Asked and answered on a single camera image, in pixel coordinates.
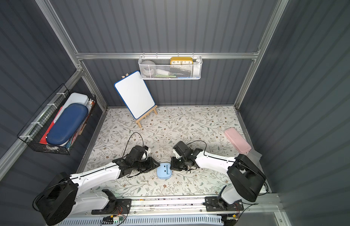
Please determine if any yellow clock in basket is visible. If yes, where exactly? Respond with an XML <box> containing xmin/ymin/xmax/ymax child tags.
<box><xmin>170</xmin><ymin>56</ymin><xmax>193</xmax><ymax>65</ymax></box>

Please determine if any white wire wall basket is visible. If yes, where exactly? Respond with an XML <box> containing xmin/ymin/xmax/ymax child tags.
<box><xmin>138</xmin><ymin>55</ymin><xmax>203</xmax><ymax>80</ymax></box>

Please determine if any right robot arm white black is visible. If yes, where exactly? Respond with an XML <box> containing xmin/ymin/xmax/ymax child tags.
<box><xmin>170</xmin><ymin>141</ymin><xmax>266</xmax><ymax>205</ymax></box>

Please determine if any black wire side basket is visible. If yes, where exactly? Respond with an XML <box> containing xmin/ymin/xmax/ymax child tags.
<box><xmin>17</xmin><ymin>84</ymin><xmax>97</xmax><ymax>155</ymax></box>

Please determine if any pink rectangular case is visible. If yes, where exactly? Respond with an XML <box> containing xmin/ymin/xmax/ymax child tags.
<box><xmin>224</xmin><ymin>128</ymin><xmax>252</xmax><ymax>155</ymax></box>

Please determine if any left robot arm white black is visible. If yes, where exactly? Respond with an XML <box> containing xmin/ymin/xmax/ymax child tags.
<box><xmin>32</xmin><ymin>146</ymin><xmax>160</xmax><ymax>226</ymax></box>

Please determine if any light blue alarm clock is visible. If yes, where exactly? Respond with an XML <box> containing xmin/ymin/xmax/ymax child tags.
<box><xmin>157</xmin><ymin>163</ymin><xmax>172</xmax><ymax>180</ymax></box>

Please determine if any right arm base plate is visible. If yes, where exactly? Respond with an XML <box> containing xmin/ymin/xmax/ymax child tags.
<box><xmin>203</xmin><ymin>196</ymin><xmax>244</xmax><ymax>213</ymax></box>

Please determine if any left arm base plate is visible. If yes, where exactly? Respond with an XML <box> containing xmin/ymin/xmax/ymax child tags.
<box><xmin>91</xmin><ymin>199</ymin><xmax>132</xmax><ymax>215</ymax></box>

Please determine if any dark blue oval case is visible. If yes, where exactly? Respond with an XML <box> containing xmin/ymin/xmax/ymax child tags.
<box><xmin>47</xmin><ymin>104</ymin><xmax>88</xmax><ymax>146</ymax></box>

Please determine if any white board blue frame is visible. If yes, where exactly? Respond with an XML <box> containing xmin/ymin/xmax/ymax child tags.
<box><xmin>114</xmin><ymin>70</ymin><xmax>156</xmax><ymax>120</ymax></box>

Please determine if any white plastic box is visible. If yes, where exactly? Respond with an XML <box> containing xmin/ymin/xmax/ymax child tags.
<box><xmin>58</xmin><ymin>92</ymin><xmax>89</xmax><ymax>116</ymax></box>

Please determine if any red folder in basket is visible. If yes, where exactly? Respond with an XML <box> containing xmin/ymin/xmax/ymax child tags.
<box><xmin>39</xmin><ymin>106</ymin><xmax>63</xmax><ymax>145</ymax></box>

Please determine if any tape roll in basket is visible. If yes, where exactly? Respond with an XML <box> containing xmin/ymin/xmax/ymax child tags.
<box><xmin>139</xmin><ymin>60</ymin><xmax>156</xmax><ymax>78</ymax></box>

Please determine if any small wooden easel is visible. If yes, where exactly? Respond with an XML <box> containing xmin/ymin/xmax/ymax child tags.
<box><xmin>122</xmin><ymin>73</ymin><xmax>159</xmax><ymax>128</ymax></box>

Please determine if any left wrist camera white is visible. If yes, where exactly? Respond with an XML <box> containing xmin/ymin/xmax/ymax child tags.
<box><xmin>143</xmin><ymin>146</ymin><xmax>151</xmax><ymax>160</ymax></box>

